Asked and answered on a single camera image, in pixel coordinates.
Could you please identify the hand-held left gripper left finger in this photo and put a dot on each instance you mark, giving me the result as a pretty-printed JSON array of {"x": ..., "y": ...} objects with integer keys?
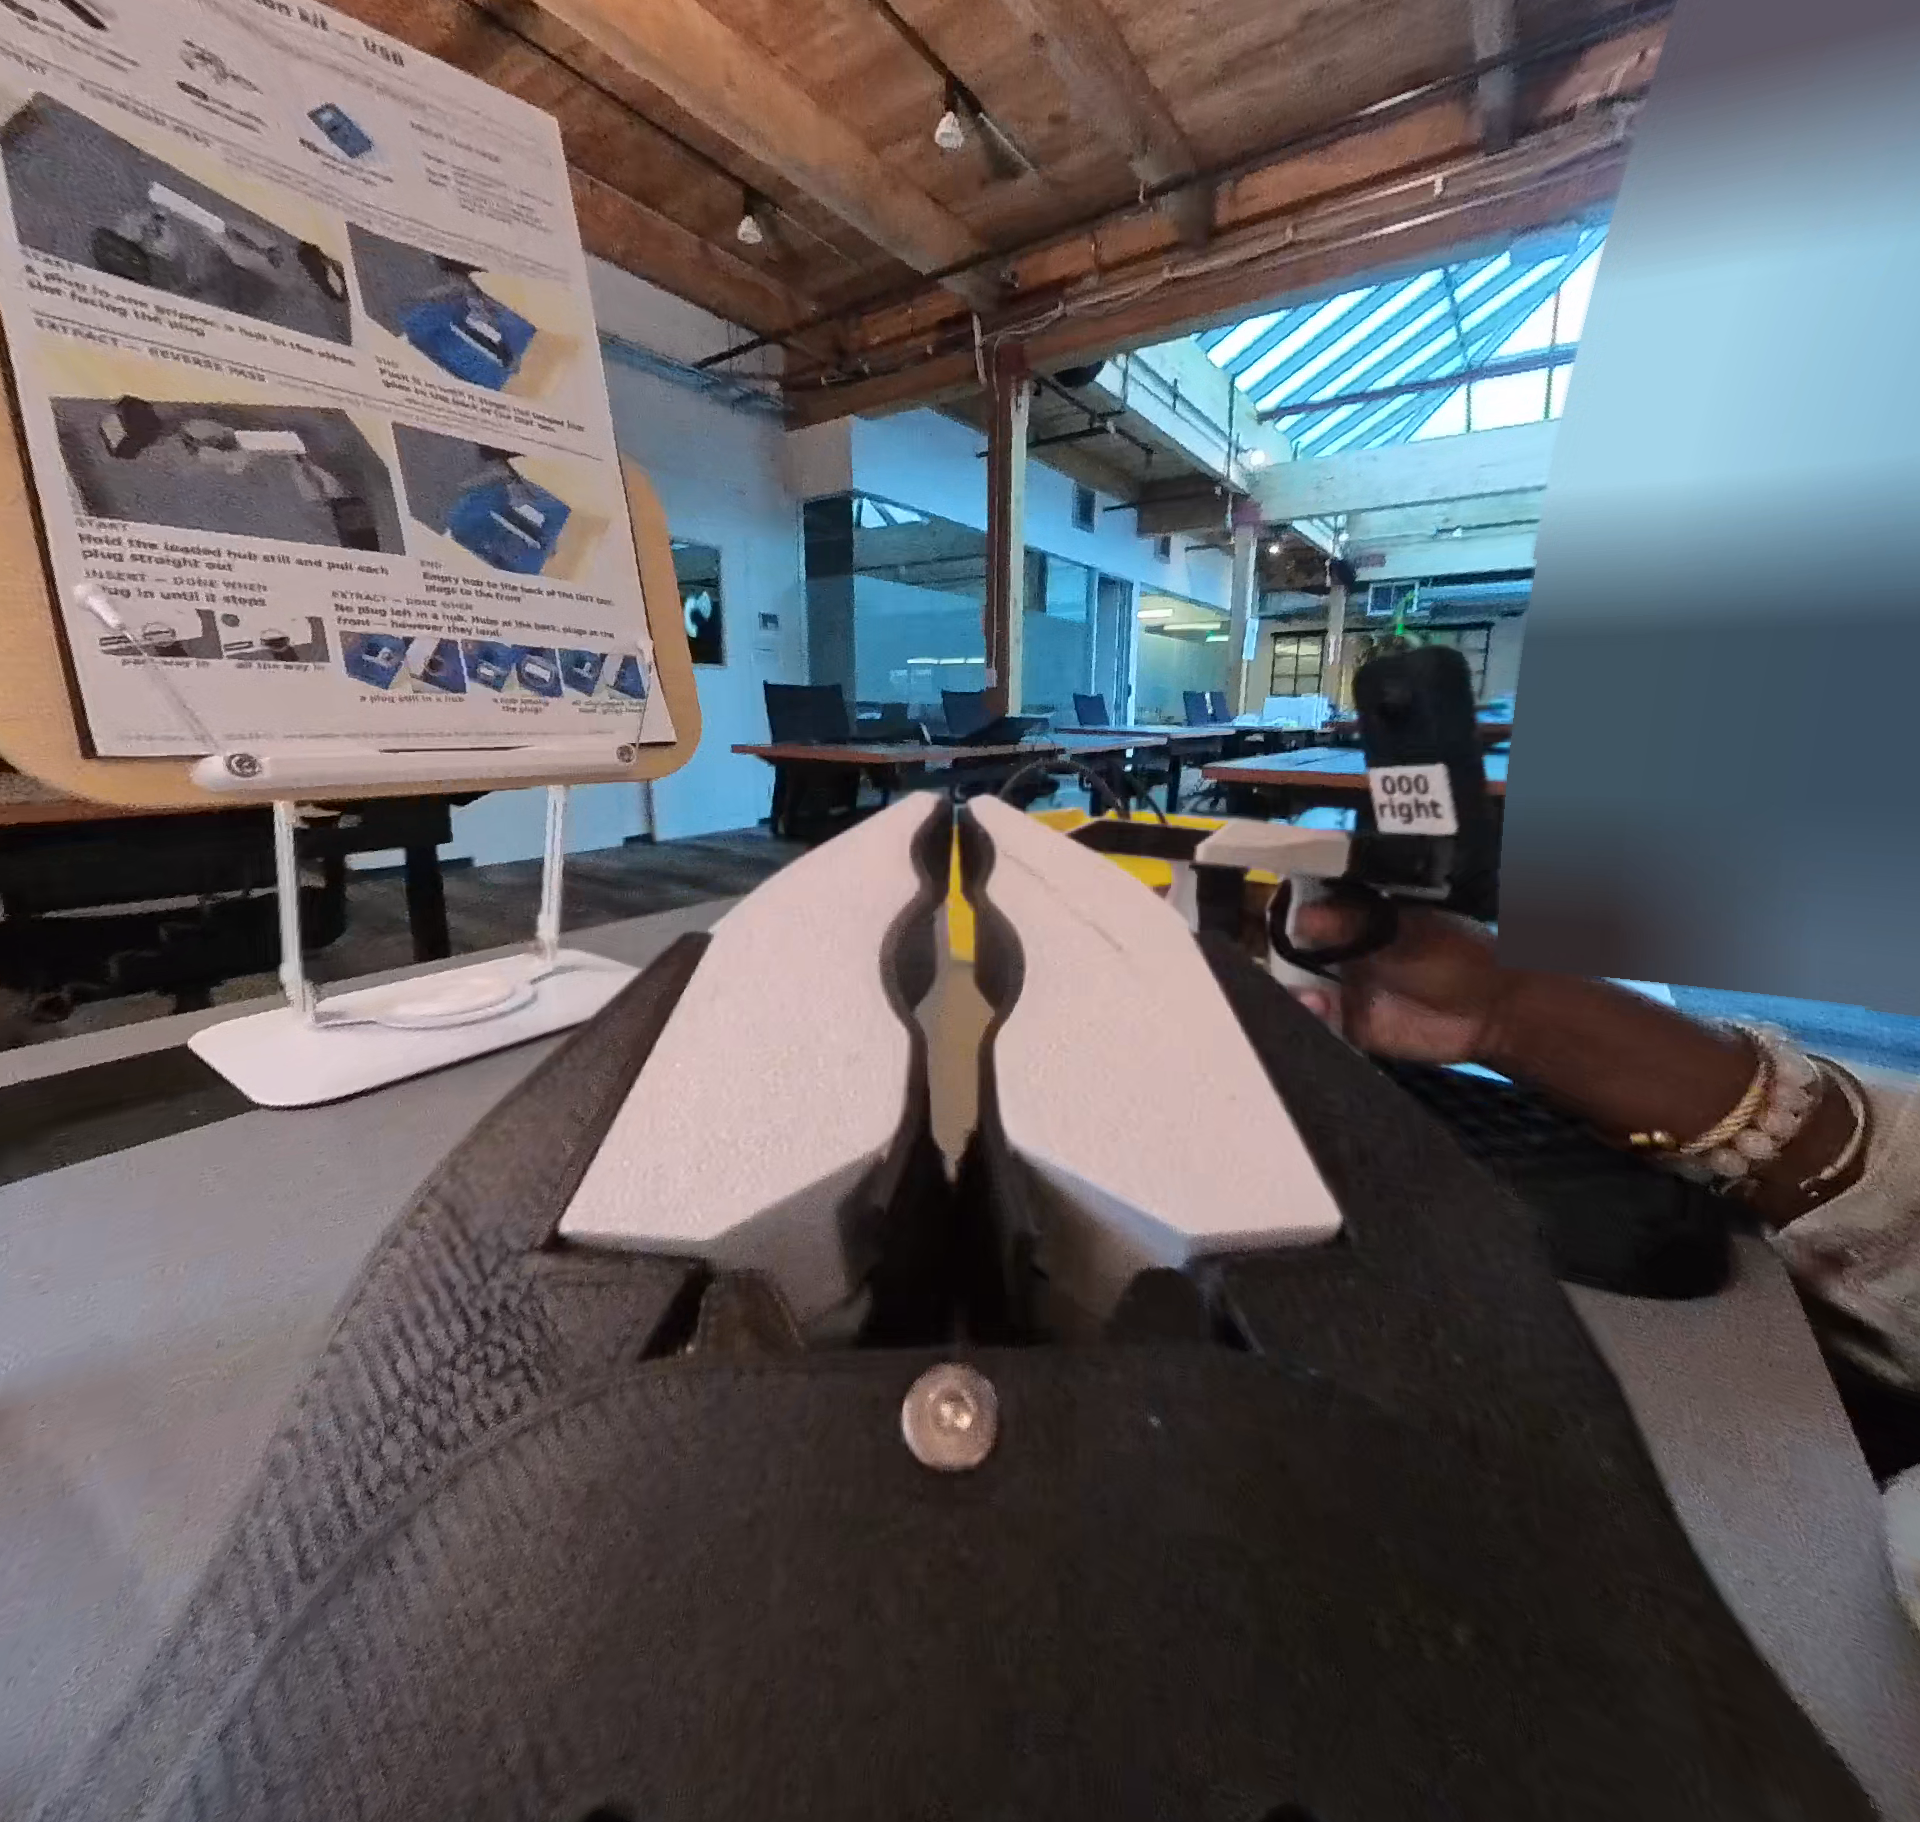
[{"x": 780, "y": 1073}]

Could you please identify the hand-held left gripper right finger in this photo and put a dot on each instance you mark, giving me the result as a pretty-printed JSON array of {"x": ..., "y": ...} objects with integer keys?
[{"x": 1141, "y": 1087}]

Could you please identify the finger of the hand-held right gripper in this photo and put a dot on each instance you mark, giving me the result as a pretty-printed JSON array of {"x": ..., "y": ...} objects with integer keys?
[{"x": 1275, "y": 848}]

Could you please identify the person's right forearm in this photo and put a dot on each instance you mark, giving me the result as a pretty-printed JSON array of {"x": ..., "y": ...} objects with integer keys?
[{"x": 1620, "y": 1058}]

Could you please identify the person's right hand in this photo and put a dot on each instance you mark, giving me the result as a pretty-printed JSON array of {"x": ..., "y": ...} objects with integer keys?
[{"x": 1426, "y": 998}]

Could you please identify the long office desk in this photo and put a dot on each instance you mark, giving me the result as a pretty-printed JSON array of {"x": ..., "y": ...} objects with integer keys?
[
  {"x": 1291, "y": 770},
  {"x": 901, "y": 750}
]

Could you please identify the yellow plastic bin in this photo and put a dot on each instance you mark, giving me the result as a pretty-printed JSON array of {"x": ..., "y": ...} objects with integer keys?
[{"x": 1162, "y": 893}]

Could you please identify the black office chair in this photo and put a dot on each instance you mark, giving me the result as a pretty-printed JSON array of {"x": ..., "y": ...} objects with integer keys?
[
  {"x": 967, "y": 712},
  {"x": 811, "y": 726}
]

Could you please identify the wooden backing board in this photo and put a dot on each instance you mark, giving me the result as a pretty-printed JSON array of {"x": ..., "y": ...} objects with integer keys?
[{"x": 666, "y": 652}]

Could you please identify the black oval desk pad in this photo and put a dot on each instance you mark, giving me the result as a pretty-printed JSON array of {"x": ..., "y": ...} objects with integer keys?
[{"x": 1576, "y": 1208}]

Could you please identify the printed instruction sheet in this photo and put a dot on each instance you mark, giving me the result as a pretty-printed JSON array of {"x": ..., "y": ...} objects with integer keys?
[{"x": 301, "y": 351}]

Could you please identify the dark wall screen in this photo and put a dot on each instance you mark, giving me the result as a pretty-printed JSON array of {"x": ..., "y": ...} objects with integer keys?
[{"x": 697, "y": 601}]

